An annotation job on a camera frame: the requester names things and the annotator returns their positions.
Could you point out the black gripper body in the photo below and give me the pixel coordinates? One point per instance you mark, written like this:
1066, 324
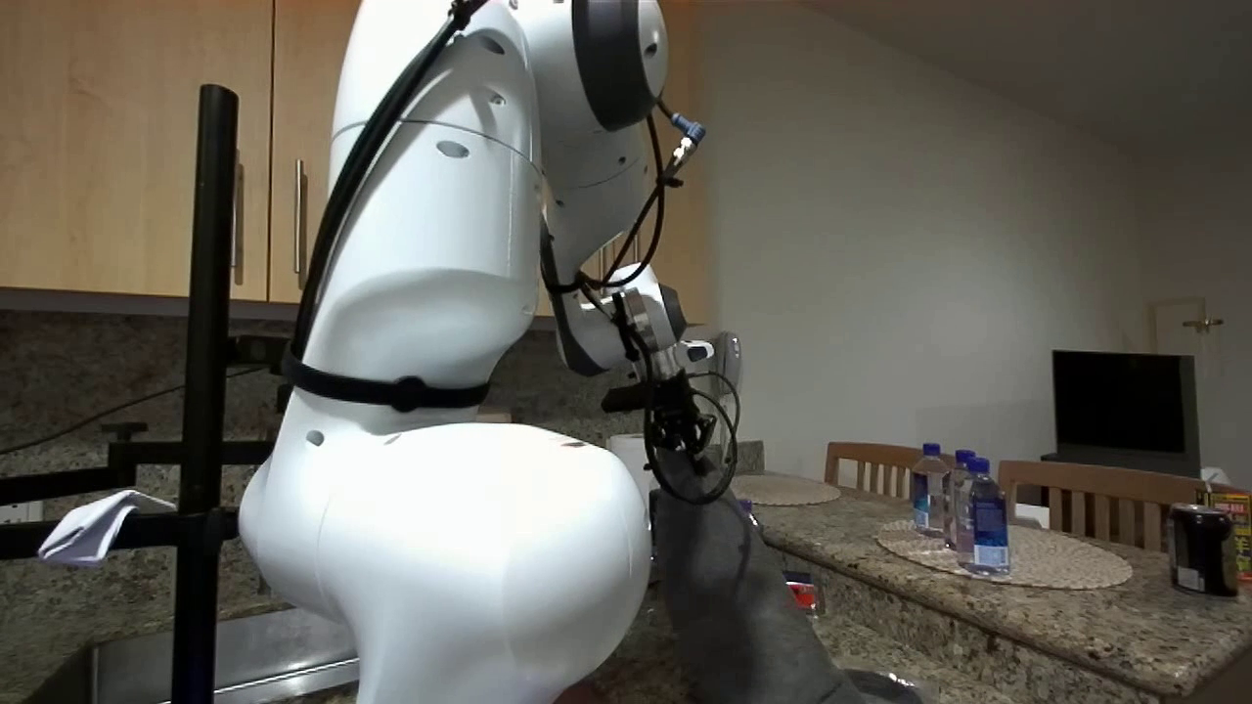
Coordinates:
677, 436

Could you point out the gray towel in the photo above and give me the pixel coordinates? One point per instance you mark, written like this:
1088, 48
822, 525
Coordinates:
744, 612

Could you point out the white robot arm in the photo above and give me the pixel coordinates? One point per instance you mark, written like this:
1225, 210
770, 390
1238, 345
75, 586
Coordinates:
445, 562

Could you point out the round woven placemat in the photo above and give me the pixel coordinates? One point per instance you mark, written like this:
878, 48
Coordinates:
1069, 566
790, 490

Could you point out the wooden chair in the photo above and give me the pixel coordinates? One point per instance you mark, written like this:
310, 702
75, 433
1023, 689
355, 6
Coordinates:
864, 456
1096, 483

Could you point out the small red white package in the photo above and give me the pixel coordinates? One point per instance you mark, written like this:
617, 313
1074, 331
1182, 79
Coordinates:
804, 596

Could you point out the water bottle with blue label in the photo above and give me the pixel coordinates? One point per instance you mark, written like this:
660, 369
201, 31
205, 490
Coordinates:
986, 528
956, 509
929, 493

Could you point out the flat screen television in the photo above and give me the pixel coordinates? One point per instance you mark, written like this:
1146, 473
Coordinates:
1121, 403

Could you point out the steel sink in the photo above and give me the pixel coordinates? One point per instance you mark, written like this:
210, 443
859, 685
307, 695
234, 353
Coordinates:
277, 652

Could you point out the black pole stand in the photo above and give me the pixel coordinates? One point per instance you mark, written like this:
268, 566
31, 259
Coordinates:
205, 324

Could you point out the white door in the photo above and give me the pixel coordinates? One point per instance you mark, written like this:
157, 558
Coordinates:
1176, 324

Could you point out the wooden cabinet door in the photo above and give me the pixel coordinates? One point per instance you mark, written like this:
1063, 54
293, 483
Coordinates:
118, 142
298, 79

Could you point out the dark jar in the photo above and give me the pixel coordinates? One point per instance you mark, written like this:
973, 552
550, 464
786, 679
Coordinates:
1202, 552

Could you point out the white crumpled paper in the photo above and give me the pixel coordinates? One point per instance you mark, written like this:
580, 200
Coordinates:
98, 521

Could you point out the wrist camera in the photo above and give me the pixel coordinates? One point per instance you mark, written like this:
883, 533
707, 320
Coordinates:
711, 353

